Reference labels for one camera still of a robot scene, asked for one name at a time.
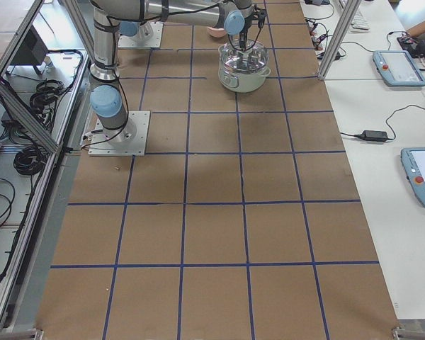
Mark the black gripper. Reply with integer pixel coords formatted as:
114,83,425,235
239,30,248,45

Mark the glass pot lid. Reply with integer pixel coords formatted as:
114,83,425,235
218,40,269,74

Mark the mint green electric pot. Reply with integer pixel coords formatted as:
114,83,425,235
218,56,271,93

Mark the pink bowl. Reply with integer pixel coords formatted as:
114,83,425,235
207,27,227,38

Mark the white keyboard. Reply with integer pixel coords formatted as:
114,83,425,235
350,10,370,33

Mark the blue teach pendant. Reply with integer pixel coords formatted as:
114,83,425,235
400,147,425,207
372,50,425,87

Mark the black power brick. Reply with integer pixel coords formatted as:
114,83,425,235
354,130,390,142

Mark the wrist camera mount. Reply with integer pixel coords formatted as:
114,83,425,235
251,4,267,29

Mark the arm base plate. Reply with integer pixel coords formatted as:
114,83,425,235
118,21,164,50
88,111,150,157

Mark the aluminium frame post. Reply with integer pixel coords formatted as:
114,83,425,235
317,0,361,80

